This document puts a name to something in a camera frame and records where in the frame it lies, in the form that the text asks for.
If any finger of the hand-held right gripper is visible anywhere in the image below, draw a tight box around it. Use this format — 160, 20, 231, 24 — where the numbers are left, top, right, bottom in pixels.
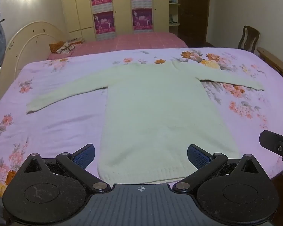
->
259, 129, 283, 163

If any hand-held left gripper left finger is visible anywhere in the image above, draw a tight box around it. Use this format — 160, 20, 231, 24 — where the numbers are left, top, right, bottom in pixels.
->
24, 144, 111, 193

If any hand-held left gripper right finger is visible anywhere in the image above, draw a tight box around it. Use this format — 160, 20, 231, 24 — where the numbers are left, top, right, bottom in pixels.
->
173, 144, 265, 193

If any pale green knit sweater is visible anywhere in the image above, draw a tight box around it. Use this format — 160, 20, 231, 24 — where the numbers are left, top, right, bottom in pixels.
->
26, 60, 265, 184

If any floral lilac bed sheet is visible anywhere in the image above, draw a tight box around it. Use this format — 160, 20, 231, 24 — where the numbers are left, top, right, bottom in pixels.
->
0, 48, 283, 198

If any dark wooden chair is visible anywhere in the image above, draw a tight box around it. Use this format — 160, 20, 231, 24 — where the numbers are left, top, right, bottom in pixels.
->
238, 25, 260, 53

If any orange cloth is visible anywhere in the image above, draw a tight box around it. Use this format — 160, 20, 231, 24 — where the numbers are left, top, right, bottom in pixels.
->
49, 41, 65, 54

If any pink checked bed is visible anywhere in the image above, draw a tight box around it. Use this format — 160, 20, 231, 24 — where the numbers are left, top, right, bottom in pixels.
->
47, 32, 188, 60

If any cream arched headboard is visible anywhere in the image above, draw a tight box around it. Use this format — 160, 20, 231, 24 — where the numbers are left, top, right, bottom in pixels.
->
0, 21, 69, 102

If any dark wooden door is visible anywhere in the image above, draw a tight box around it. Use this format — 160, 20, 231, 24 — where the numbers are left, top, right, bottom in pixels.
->
178, 0, 211, 45

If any cream corner shelf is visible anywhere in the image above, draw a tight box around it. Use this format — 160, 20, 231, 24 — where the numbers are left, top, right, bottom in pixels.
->
168, 0, 181, 36

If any cream wardrobe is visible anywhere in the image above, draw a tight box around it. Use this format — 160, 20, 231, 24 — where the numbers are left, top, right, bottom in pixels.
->
59, 0, 170, 41

